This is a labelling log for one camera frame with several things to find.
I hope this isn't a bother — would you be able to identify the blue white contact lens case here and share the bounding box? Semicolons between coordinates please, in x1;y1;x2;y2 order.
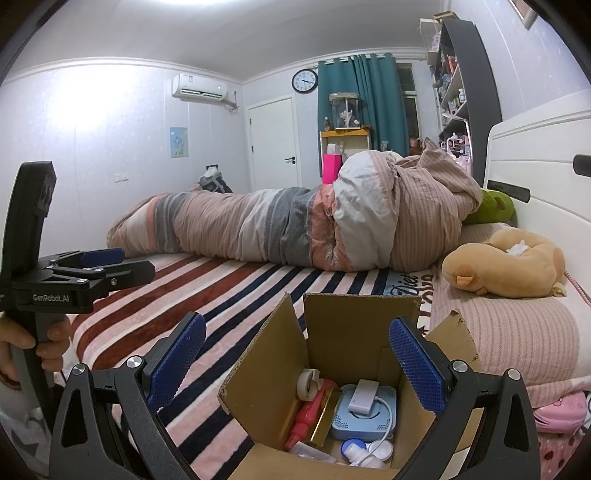
342;438;393;469

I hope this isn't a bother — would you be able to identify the tan plush toy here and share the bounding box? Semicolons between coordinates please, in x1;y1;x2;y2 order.
442;228;568;298

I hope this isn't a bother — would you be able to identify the white air conditioner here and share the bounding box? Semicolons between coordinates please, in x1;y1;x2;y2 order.
172;74;229;100

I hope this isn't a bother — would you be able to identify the red cosmetic tube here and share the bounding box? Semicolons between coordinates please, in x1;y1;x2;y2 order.
284;379;338;452

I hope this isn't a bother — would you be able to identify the white charging cable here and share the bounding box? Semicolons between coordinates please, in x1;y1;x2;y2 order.
347;379;399;468

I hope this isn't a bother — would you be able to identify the green plush toy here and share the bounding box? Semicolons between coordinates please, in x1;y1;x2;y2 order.
463;188;515;225

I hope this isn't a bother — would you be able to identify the white door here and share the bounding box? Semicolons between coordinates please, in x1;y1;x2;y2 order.
247;96;298;190

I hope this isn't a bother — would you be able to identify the brown cardboard box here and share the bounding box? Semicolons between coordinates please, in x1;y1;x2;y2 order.
218;292;483;480

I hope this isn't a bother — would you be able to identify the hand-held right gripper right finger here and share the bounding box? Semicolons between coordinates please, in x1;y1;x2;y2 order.
389;316;541;480

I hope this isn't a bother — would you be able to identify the light blue square device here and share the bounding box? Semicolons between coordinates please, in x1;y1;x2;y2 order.
330;384;399;441

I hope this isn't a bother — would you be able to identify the black grey suitcase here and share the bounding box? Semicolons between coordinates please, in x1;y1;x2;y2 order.
198;165;233;195

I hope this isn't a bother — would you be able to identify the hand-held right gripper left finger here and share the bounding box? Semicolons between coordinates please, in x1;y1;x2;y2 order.
48;311;207;480

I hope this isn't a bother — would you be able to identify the pink grey striped duvet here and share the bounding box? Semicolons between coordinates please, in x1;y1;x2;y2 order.
106;138;484;272

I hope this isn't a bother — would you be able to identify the person's left hand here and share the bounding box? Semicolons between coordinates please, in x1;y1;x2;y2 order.
0;316;73;384

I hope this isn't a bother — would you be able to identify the white bed headboard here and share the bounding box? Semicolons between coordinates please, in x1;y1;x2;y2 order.
482;90;591;305

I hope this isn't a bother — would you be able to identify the window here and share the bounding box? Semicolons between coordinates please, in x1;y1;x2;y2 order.
397;65;421;144

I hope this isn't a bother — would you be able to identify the small gold box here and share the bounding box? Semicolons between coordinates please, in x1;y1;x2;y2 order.
309;385;343;445

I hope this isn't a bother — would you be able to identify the striped printed blanket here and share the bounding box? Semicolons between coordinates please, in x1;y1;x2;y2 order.
55;251;437;480

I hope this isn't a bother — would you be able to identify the teal curtain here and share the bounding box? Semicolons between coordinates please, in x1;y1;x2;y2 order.
317;54;410;158

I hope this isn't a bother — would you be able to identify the pink ribbed pillow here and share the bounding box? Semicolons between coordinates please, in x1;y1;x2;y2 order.
427;224;591;409

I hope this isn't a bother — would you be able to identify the clear plastic packet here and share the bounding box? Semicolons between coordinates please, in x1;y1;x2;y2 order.
288;442;339;466

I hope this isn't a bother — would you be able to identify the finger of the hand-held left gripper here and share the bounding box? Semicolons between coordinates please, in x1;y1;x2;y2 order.
39;248;125;269
47;260;156;290

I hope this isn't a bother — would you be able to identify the glass display case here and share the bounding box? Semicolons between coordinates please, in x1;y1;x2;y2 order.
329;92;360;130

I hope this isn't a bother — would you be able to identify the tall dark bookshelf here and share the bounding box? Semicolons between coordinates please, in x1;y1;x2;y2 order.
420;11;502;185

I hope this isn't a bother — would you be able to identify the pink printed cloth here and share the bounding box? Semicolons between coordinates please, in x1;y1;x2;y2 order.
533;392;589;435

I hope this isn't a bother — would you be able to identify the yellow shelf unit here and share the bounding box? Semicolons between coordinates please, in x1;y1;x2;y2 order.
320;129;371;176

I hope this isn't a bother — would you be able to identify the round black wall clock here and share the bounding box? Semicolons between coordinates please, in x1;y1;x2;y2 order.
291;69;319;94

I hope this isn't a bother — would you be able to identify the white tape roll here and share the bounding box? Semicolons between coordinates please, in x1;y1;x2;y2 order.
297;368;325;400

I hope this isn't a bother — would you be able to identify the bright pink bag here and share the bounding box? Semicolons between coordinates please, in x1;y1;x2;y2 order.
322;154;345;184

